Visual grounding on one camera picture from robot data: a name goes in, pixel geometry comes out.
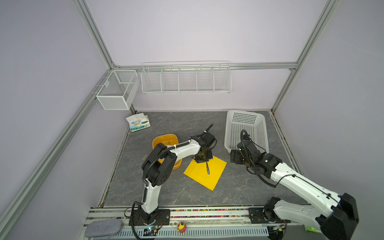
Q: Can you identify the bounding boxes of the grey cloth pad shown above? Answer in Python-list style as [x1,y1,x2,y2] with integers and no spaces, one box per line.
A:
[85,219,123,238]

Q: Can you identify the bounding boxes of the yellow paper napkin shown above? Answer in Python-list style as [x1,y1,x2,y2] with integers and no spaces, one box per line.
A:
[184,157,227,191]

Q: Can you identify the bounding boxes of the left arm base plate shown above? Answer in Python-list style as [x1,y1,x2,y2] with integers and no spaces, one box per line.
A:
[129,209,171,226]

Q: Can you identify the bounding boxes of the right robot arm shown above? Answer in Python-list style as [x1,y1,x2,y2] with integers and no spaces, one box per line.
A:
[231,130,359,240]

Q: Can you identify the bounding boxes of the tissue pack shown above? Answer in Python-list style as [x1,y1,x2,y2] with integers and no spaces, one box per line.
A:
[126,113,151,132]

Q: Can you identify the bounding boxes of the red emergency stop button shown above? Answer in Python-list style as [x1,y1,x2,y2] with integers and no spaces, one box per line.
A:
[177,222,187,233]

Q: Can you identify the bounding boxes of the orange plastic tray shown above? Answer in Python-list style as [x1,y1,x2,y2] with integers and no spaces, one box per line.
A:
[152,134,182,170]

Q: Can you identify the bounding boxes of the white mesh wall box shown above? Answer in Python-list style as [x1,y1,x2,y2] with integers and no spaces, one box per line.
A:
[96,70,140,111]

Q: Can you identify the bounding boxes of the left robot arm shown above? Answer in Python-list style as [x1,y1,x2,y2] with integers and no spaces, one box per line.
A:
[140,130,217,216]

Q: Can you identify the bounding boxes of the white perforated plastic basket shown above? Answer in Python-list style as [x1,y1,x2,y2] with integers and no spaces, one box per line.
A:
[224,110,269,153]

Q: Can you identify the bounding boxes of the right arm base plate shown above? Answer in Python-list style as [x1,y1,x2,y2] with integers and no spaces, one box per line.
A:
[248,207,292,224]

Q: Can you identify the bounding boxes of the white wire shelf basket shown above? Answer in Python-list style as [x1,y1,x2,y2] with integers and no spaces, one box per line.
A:
[141,61,232,94]

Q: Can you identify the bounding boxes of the silver fork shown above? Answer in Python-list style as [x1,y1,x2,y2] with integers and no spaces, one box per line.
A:
[205,161,210,176]

